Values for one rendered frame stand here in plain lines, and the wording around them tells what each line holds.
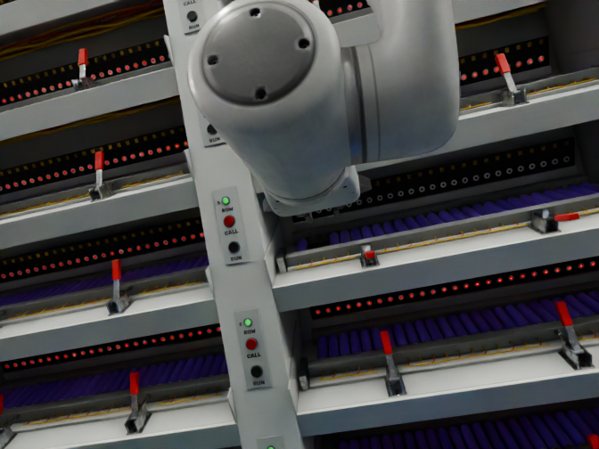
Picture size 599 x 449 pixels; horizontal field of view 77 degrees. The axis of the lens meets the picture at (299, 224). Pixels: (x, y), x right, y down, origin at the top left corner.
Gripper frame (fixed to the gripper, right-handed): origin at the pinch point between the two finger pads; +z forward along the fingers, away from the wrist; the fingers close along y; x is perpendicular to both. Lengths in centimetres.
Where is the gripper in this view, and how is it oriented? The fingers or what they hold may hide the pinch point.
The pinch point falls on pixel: (320, 206)
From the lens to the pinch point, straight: 49.8
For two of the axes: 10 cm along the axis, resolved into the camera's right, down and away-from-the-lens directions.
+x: 1.7, 9.6, -2.3
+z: 1.6, 2.0, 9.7
